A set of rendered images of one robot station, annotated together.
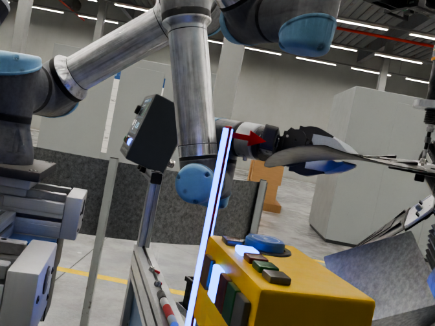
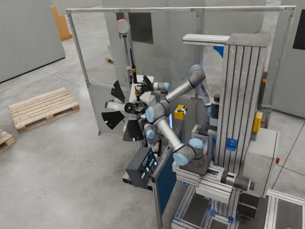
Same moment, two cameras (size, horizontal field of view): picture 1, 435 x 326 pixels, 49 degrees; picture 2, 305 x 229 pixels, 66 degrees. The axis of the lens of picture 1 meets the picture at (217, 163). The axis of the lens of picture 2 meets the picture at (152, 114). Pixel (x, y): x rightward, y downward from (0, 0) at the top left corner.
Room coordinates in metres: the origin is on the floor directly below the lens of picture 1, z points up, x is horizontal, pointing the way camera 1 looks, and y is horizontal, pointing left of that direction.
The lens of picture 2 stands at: (2.29, 1.20, 2.55)
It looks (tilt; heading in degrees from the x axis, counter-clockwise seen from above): 34 degrees down; 223
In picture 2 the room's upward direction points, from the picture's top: 6 degrees counter-clockwise
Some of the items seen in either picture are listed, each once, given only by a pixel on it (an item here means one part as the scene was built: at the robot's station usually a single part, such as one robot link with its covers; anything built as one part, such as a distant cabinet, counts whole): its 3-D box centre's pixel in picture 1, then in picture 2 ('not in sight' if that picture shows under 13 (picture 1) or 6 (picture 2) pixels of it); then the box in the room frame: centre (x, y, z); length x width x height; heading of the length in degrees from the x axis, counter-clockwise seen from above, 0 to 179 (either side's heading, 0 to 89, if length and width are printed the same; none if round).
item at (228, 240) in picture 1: (232, 241); not in sight; (0.46, -0.03, 1.08); 0.02 x 0.02 x 0.01; 16
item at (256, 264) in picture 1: (265, 267); not in sight; (0.39, -0.05, 1.08); 0.02 x 0.02 x 0.01; 16
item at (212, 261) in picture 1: (207, 271); not in sight; (0.46, -0.01, 1.04); 0.02 x 0.01 x 0.03; 16
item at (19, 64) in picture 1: (10, 81); (195, 147); (1.02, 0.46, 1.20); 0.13 x 0.12 x 0.14; 167
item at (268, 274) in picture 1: (276, 277); not in sight; (0.36, -0.06, 1.08); 0.02 x 0.02 x 0.01; 16
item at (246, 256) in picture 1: (255, 259); not in sight; (0.41, -0.05, 1.08); 0.02 x 0.02 x 0.01; 16
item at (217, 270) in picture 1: (216, 283); not in sight; (0.43, -0.02, 1.04); 0.02 x 0.01 x 0.03; 16
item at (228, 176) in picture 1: (213, 181); (152, 139); (1.03, 0.00, 1.08); 0.11 x 0.08 x 0.11; 167
